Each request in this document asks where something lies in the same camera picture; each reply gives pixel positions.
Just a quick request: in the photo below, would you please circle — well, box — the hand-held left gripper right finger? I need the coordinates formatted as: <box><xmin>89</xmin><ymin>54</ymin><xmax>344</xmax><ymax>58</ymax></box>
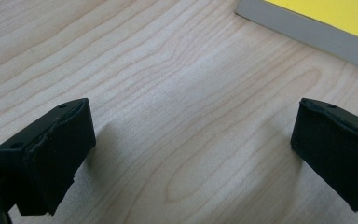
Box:
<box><xmin>290</xmin><ymin>97</ymin><xmax>358</xmax><ymax>215</ymax></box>

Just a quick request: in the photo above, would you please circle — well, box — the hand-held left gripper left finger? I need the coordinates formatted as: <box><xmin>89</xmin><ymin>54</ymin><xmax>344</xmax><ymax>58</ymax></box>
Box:
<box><xmin>0</xmin><ymin>97</ymin><xmax>97</xmax><ymax>217</ymax></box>

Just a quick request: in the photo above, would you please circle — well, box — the yellow sheet with grey border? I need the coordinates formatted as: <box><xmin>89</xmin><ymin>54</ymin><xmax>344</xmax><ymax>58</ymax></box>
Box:
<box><xmin>235</xmin><ymin>0</ymin><xmax>358</xmax><ymax>75</ymax></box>

